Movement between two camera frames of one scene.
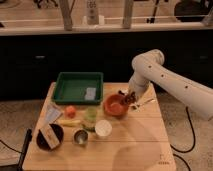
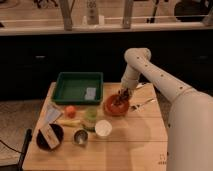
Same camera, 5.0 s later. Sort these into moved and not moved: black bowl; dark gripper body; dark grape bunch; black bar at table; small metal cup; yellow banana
Moved: dark gripper body; dark grape bunch
Not moved: black bar at table; small metal cup; yellow banana; black bowl
